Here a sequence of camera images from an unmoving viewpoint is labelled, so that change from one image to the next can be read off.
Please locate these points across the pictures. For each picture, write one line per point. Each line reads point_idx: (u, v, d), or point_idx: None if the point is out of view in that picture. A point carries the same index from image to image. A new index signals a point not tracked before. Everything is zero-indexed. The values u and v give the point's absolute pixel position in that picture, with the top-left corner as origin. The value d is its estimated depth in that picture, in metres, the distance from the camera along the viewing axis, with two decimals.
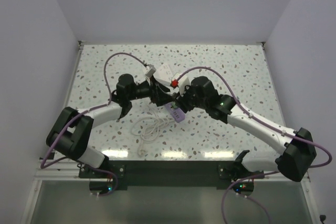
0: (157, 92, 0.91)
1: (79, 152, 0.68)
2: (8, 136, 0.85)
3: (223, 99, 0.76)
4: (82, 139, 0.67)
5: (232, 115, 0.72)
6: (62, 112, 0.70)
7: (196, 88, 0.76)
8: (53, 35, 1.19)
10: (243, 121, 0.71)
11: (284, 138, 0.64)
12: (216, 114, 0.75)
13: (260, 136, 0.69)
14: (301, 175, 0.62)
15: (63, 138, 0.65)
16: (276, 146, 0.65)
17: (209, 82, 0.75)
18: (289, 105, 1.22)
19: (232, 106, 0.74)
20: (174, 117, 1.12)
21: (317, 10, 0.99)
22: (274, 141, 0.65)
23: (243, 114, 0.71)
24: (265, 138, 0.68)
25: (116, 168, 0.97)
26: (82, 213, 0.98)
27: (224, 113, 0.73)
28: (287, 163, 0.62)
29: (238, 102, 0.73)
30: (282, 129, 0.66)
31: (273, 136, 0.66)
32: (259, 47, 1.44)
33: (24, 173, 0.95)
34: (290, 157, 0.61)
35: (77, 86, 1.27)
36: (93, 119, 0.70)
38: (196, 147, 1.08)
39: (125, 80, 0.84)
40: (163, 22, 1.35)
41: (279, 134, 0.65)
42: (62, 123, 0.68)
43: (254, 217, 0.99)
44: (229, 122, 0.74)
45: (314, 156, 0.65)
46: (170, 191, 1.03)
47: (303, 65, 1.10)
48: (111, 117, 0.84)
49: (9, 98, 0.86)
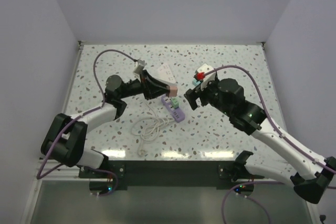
0: (147, 86, 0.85)
1: (75, 158, 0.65)
2: (8, 136, 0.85)
3: (249, 109, 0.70)
4: (77, 146, 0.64)
5: (261, 131, 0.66)
6: (54, 119, 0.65)
7: (224, 93, 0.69)
8: (53, 34, 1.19)
10: (272, 140, 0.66)
11: (315, 167, 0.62)
12: (242, 124, 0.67)
13: (286, 157, 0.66)
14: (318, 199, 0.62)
15: (58, 147, 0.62)
16: (304, 172, 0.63)
17: (240, 89, 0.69)
18: (289, 105, 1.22)
19: (261, 120, 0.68)
20: (174, 117, 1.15)
21: (317, 10, 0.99)
22: (303, 168, 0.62)
23: (274, 131, 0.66)
24: (293, 162, 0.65)
25: (116, 168, 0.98)
26: (82, 214, 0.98)
27: (254, 126, 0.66)
28: (313, 191, 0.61)
29: (269, 117, 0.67)
30: (315, 157, 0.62)
31: (304, 163, 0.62)
32: (259, 47, 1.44)
33: (24, 173, 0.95)
34: (318, 188, 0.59)
35: (77, 86, 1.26)
36: (86, 124, 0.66)
38: (196, 147, 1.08)
39: (113, 80, 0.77)
40: (163, 22, 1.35)
41: (311, 162, 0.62)
42: (55, 130, 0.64)
43: (254, 218, 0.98)
44: (254, 136, 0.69)
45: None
46: (170, 191, 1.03)
47: (303, 66, 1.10)
48: (105, 118, 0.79)
49: (9, 98, 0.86)
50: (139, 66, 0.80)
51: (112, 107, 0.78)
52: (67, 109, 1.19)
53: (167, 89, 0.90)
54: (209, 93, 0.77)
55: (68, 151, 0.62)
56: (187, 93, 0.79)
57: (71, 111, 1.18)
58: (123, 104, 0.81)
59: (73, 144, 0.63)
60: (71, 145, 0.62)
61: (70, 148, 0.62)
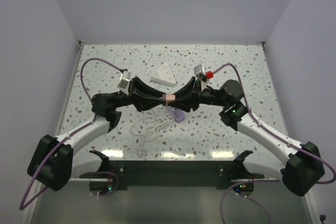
0: (137, 98, 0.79)
1: (61, 181, 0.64)
2: (8, 136, 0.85)
3: (237, 107, 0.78)
4: (63, 169, 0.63)
5: (242, 123, 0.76)
6: (40, 141, 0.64)
7: (227, 96, 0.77)
8: (53, 34, 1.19)
10: (251, 130, 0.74)
11: (290, 149, 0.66)
12: (227, 119, 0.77)
13: (267, 145, 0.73)
14: (303, 188, 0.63)
15: (44, 169, 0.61)
16: (282, 157, 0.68)
17: (240, 94, 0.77)
18: (288, 105, 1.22)
19: (243, 115, 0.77)
20: (174, 116, 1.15)
21: (317, 9, 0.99)
22: (279, 152, 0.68)
23: (253, 122, 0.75)
24: (272, 148, 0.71)
25: (116, 169, 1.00)
26: (81, 214, 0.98)
27: (235, 119, 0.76)
28: (290, 173, 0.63)
29: (250, 112, 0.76)
30: (289, 140, 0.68)
31: (279, 147, 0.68)
32: (259, 46, 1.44)
33: (24, 173, 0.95)
34: (292, 168, 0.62)
35: (78, 86, 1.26)
36: (72, 148, 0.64)
38: (196, 147, 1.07)
39: (99, 100, 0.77)
40: (163, 21, 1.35)
41: (285, 145, 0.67)
42: (41, 153, 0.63)
43: (254, 218, 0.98)
44: (239, 129, 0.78)
45: (321, 173, 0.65)
46: (170, 191, 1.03)
47: (303, 66, 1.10)
48: (98, 133, 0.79)
49: (9, 98, 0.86)
50: (125, 80, 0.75)
51: (104, 119, 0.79)
52: (67, 109, 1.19)
53: (163, 99, 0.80)
54: (206, 93, 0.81)
55: (52, 176, 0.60)
56: (195, 92, 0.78)
57: (71, 112, 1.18)
58: (117, 114, 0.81)
59: (58, 168, 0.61)
60: (56, 169, 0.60)
61: (55, 172, 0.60)
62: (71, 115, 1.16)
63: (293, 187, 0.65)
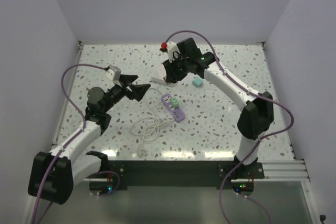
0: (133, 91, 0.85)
1: (64, 194, 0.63)
2: (8, 137, 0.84)
3: (205, 55, 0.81)
4: (64, 182, 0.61)
5: (208, 70, 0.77)
6: (34, 159, 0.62)
7: (179, 46, 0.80)
8: (53, 34, 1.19)
10: (217, 77, 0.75)
11: (249, 97, 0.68)
12: (195, 67, 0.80)
13: (229, 93, 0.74)
14: (254, 131, 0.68)
15: (46, 185, 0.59)
16: (240, 104, 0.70)
17: (190, 40, 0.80)
18: (288, 105, 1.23)
19: (211, 63, 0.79)
20: (174, 116, 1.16)
21: (317, 8, 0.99)
22: (239, 99, 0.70)
23: (219, 71, 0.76)
24: (232, 94, 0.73)
25: (116, 168, 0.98)
26: (81, 215, 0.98)
27: (202, 66, 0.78)
28: (244, 118, 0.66)
29: (217, 60, 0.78)
30: (249, 89, 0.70)
31: (239, 94, 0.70)
32: (259, 46, 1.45)
33: (23, 173, 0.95)
34: (246, 112, 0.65)
35: (77, 86, 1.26)
36: (69, 159, 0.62)
38: (196, 147, 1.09)
39: (95, 93, 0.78)
40: (163, 22, 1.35)
41: (244, 93, 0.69)
42: (39, 171, 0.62)
43: (255, 218, 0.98)
44: (206, 77, 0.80)
45: (271, 120, 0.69)
46: (170, 190, 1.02)
47: (303, 65, 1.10)
48: (91, 139, 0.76)
49: (9, 97, 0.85)
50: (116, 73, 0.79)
51: (95, 124, 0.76)
52: (67, 109, 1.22)
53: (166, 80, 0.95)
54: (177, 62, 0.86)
55: (55, 190, 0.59)
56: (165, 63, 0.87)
57: (71, 112, 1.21)
58: (107, 116, 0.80)
59: (60, 182, 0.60)
60: (58, 183, 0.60)
61: (58, 186, 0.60)
62: (71, 115, 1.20)
63: (245, 129, 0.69)
